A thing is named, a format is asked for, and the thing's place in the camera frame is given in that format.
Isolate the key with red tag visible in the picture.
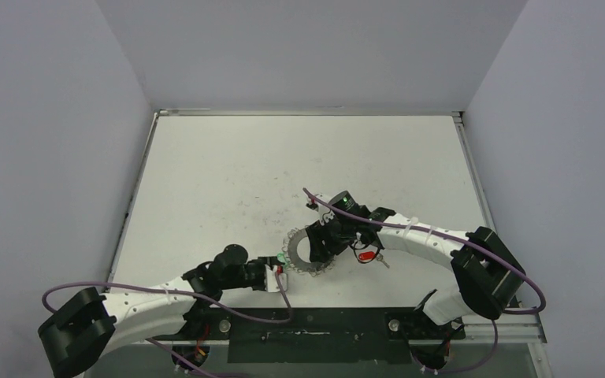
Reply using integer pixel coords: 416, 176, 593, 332
357, 251, 390, 269

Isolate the silver keyring disc with rings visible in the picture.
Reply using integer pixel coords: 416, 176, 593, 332
281, 228, 335, 277

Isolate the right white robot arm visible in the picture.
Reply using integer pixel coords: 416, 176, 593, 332
296, 191, 525, 338

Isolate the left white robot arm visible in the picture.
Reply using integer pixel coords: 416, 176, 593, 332
38, 244, 288, 377

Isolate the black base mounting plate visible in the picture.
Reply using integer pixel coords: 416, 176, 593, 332
160, 307, 466, 364

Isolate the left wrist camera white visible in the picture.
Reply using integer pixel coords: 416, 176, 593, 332
265, 265, 288, 293

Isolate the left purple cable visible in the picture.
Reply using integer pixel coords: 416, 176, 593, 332
41, 265, 294, 378

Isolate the aluminium frame rail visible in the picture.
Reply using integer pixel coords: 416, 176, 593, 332
459, 314, 547, 344

